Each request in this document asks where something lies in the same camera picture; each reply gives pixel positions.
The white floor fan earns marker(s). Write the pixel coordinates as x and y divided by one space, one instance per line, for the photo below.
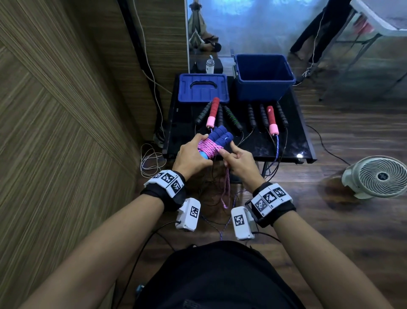
378 176

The white water bottle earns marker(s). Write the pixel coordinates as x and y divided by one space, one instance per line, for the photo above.
210 66

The black pouch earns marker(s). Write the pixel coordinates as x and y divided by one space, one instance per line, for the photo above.
198 67

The black wristband with marker tags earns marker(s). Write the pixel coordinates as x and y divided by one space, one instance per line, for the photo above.
167 187
270 200

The blue bin lid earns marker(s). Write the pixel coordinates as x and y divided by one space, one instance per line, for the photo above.
190 95

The person's right hand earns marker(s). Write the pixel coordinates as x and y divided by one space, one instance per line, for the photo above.
245 167

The person's right forearm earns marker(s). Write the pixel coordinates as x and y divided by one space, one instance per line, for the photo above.
324 264

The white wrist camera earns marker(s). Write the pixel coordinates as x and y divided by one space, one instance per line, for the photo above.
189 215
241 223

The person's black clothing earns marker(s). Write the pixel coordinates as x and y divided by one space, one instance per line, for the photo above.
219 280

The white folding table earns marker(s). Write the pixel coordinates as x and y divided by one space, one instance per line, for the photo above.
381 16

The person's left forearm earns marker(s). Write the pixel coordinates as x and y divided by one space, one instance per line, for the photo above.
95 258

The blue plastic bin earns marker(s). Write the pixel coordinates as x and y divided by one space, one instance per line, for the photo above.
262 90

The person's left hand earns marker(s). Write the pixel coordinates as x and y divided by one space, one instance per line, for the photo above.
189 159

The black glossy low table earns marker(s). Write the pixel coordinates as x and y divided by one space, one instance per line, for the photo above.
181 143

